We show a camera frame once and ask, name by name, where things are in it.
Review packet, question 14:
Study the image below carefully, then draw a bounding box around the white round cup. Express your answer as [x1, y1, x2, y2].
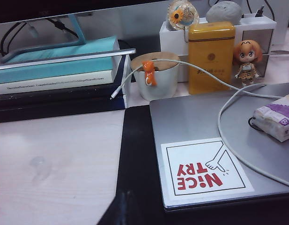
[130, 52, 180, 102]

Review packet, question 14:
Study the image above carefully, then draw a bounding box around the orange cat figurine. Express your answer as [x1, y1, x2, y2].
[141, 60, 158, 87]

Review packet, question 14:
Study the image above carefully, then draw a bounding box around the black desk mat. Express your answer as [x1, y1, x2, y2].
[104, 106, 289, 225]

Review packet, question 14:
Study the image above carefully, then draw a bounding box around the silver laptop with sticker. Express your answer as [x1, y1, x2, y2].
[148, 82, 289, 213]

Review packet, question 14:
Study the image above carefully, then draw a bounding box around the yellow tea tin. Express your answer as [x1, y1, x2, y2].
[188, 21, 236, 95]

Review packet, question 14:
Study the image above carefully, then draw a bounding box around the teal cover book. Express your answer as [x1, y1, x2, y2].
[0, 35, 119, 84]

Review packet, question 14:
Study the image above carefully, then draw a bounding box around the dark navy flat box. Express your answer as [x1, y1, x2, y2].
[0, 82, 126, 124]

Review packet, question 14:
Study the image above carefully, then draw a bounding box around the white spine book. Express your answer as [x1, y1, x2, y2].
[0, 76, 125, 95]

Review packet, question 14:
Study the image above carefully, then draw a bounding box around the sunflower plush charm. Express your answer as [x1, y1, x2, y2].
[167, 0, 200, 43]

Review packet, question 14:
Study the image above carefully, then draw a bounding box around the orange haired anime figurine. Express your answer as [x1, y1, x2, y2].
[232, 39, 263, 86]

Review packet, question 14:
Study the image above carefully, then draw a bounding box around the grey round ball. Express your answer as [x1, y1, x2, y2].
[206, 1, 242, 25]

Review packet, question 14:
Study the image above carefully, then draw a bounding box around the white purple tissue pack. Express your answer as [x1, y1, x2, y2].
[253, 92, 289, 143]

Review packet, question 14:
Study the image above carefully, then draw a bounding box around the black computer monitor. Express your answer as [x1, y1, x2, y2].
[0, 0, 170, 24]

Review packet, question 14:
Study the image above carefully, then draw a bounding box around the white desk organizer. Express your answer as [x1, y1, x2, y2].
[159, 14, 277, 83]

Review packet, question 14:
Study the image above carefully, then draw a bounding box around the small black plug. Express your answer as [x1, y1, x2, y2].
[254, 6, 265, 18]

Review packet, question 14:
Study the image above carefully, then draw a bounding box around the white charging cable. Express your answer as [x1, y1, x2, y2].
[109, 58, 289, 187]

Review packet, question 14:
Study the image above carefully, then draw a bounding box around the black thin loop cord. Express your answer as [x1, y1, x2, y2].
[248, 116, 264, 132]

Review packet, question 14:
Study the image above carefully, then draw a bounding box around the thin black cable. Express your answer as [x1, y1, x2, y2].
[47, 17, 78, 38]
[0, 21, 27, 58]

